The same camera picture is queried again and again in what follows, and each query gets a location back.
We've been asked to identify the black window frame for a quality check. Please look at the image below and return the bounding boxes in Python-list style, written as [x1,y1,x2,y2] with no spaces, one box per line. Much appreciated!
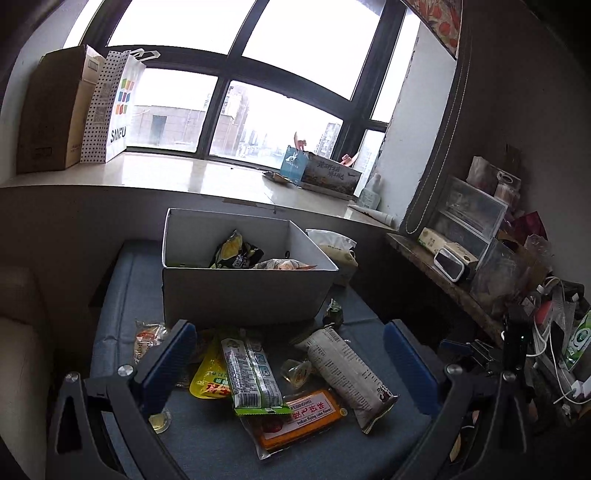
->
[83,0,411,171]

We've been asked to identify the wall poster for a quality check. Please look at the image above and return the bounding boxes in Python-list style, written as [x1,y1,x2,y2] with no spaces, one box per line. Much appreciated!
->
[402,0,465,58]

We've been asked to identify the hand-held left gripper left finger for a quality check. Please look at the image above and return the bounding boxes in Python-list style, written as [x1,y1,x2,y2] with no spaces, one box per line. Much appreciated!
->
[46,318,199,480]

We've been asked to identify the clear orange snack packet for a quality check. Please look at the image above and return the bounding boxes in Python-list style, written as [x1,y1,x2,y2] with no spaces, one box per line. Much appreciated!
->
[252,258,319,271]

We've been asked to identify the stone windowsill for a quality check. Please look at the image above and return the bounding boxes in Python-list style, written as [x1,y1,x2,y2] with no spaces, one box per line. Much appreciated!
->
[0,152,398,232]

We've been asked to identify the green and white carton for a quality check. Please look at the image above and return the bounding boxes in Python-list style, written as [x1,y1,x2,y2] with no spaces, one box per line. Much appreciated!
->
[566,309,591,370]

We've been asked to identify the blue printed carton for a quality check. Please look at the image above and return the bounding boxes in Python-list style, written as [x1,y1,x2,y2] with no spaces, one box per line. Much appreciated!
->
[279,145,363,197]

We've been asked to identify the white polka-dot shopping bag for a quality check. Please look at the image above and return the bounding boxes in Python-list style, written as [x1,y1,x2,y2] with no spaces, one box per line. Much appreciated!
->
[81,47,162,164]

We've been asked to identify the small clear candy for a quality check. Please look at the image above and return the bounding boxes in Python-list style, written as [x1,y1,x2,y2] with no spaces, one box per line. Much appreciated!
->
[281,359,312,387]

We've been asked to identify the green and white snack packet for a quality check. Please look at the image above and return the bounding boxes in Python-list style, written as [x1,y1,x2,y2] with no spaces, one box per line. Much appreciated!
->
[221,337,293,417]

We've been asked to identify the wooden side shelf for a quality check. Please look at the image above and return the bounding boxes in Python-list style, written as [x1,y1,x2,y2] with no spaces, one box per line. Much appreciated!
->
[385,231,509,342]

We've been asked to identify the small jelly cup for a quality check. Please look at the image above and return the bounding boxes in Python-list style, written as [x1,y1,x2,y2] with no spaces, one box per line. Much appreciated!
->
[148,408,172,435]

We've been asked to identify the clear plastic drawer organizer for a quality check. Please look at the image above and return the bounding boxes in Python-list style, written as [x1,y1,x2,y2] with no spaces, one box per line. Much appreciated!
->
[431,175,509,259]

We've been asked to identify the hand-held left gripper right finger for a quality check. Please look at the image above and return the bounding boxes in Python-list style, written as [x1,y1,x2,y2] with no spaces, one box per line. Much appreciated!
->
[383,318,532,480]

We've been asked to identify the clear plastic bag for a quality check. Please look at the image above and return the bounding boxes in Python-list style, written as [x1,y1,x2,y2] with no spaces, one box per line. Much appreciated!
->
[471,237,532,315]

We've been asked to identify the soft tissue pack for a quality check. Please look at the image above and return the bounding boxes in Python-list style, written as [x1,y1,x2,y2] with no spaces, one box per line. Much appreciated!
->
[305,228,358,287]

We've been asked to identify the dark red packet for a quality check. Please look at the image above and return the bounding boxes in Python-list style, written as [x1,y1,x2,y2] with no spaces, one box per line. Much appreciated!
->
[510,211,548,245]

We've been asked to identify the green and white tissue pack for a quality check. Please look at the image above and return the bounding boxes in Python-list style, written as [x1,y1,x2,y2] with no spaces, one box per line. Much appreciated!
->
[418,227,455,252]

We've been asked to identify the orange cake packet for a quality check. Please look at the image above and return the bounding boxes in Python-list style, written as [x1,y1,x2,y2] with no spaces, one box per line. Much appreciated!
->
[242,388,349,461]

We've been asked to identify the white desk clock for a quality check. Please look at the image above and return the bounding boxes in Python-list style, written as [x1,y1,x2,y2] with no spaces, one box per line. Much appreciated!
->
[433,247,472,282]

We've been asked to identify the white tube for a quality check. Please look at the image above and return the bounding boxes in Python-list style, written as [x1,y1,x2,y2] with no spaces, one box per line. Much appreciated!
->
[348,203,398,228]

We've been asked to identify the blue grey table mat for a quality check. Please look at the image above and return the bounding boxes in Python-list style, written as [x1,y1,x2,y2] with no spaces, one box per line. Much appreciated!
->
[90,240,435,480]

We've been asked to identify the white cardboard box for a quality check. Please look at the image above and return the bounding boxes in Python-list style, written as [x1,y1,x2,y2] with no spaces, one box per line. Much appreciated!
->
[161,208,340,328]

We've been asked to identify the brown cardboard box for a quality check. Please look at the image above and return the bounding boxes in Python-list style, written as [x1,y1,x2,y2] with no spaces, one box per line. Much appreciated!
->
[16,45,105,175]

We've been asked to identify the yellow and dark snack packet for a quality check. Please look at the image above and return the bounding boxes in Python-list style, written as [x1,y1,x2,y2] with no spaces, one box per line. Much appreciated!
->
[210,230,265,270]

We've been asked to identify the white cables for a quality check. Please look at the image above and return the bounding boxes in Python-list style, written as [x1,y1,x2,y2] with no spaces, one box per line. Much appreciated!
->
[531,277,583,402]

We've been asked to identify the white plastic bottle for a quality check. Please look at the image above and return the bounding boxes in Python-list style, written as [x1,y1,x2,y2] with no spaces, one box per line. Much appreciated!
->
[358,173,383,210]

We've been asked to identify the long grey snack packet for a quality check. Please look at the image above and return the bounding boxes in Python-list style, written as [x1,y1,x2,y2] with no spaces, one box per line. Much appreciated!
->
[295,327,399,435]

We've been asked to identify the clear bun packet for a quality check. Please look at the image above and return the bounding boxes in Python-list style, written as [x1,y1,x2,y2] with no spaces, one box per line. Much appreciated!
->
[134,318,169,365]

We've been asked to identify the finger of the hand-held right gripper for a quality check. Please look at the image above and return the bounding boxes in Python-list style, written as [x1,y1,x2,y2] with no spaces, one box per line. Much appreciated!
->
[438,338,504,372]

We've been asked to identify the small dark green candy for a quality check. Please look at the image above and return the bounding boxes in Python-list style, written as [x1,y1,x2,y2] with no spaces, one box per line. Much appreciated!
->
[323,299,345,328]

